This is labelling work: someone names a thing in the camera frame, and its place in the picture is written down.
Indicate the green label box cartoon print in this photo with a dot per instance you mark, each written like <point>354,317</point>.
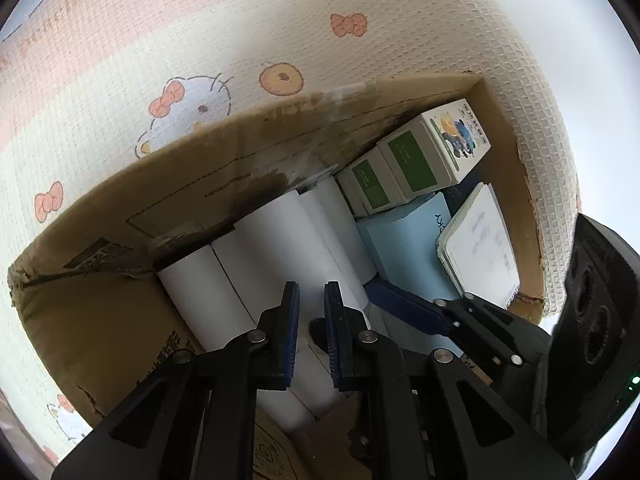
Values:
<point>425,160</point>

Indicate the pink cat printed bed sheet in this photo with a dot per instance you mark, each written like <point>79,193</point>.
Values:
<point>150,35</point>

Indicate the white paper roll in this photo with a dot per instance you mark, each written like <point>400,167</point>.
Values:
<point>270,245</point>
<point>335,220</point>

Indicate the white booklet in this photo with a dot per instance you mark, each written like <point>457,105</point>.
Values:
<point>480,245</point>

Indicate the brown cardboard box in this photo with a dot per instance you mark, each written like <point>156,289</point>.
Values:
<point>100,310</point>

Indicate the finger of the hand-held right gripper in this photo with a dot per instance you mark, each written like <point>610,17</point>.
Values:
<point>400,305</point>

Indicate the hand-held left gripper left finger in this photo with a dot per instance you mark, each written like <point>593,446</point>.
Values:
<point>290,335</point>

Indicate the light blue box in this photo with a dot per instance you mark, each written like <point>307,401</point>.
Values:
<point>410,245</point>

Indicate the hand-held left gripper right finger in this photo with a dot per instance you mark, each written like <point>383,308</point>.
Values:
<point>332,340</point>

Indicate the white cardboard tube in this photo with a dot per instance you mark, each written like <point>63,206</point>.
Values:
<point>200,290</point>

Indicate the small green label box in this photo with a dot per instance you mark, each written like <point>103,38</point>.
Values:
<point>370,185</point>

